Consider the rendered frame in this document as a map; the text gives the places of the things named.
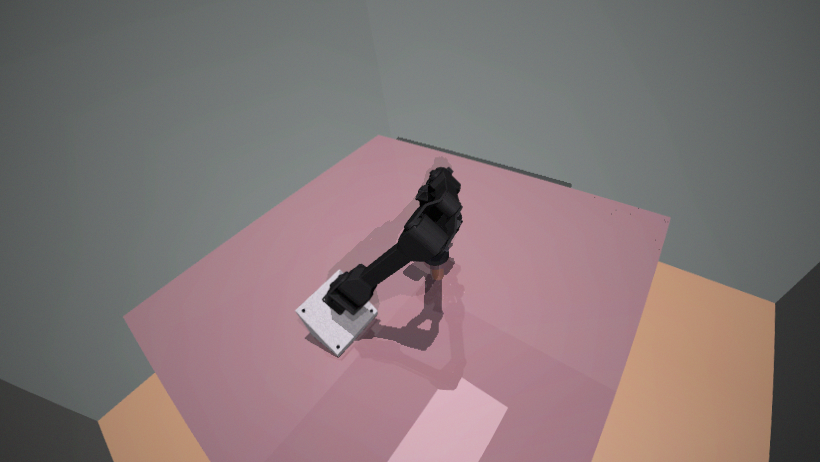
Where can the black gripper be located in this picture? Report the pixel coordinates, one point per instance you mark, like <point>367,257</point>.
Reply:
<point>432,214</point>

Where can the dark round pedestal with short shaft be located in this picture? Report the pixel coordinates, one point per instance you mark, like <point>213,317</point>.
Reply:
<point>435,261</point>

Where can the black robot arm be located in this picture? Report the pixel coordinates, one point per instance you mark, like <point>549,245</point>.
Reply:
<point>421,240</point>

